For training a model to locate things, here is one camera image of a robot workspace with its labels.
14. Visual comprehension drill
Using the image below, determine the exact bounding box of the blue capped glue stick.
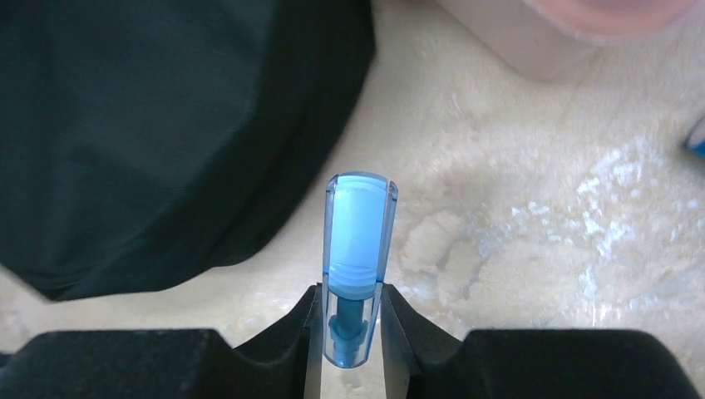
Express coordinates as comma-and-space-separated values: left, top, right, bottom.
683, 117, 705, 159

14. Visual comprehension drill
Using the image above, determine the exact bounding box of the black student backpack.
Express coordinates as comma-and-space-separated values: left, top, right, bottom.
1, 1, 376, 301

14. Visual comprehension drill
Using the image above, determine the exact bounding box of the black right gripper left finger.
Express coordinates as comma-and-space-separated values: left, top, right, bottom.
1, 285, 323, 398

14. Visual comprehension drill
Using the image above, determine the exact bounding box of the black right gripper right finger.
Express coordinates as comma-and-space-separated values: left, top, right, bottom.
380, 284, 698, 398

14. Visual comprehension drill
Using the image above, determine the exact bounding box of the translucent pink plastic storage box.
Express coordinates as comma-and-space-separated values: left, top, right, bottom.
439, 0, 704, 81

